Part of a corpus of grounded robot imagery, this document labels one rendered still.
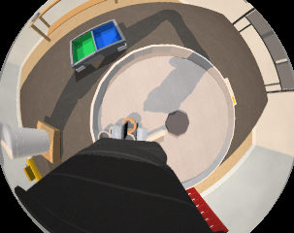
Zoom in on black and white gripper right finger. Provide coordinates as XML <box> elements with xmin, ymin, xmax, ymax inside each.
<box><xmin>136</xmin><ymin>123</ymin><xmax>147</xmax><ymax>141</ymax></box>

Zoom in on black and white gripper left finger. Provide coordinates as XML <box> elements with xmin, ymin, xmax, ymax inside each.
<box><xmin>112</xmin><ymin>122</ymin><xmax>128</xmax><ymax>140</ymax></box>

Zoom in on grey two-compartment bin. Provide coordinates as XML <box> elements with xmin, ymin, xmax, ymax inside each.
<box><xmin>70</xmin><ymin>19</ymin><xmax>127</xmax><ymax>72</ymax></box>

